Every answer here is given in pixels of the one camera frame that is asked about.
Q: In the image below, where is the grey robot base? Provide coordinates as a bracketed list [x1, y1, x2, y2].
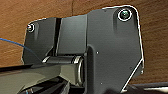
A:
[21, 4, 146, 94]

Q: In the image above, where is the robot torso column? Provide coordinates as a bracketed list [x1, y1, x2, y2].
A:
[0, 54, 89, 94]

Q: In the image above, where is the thin blue cable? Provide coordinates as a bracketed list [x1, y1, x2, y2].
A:
[0, 37, 34, 56]

